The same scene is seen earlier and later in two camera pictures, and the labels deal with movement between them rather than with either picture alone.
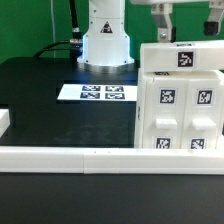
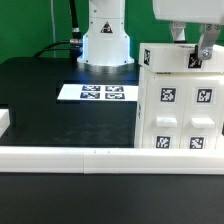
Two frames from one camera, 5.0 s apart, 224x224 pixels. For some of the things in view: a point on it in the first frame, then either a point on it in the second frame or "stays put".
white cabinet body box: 179,110 stays put
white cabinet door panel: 164,114 stays put
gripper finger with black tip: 212,26 → 210,33
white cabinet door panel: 200,119 stays put
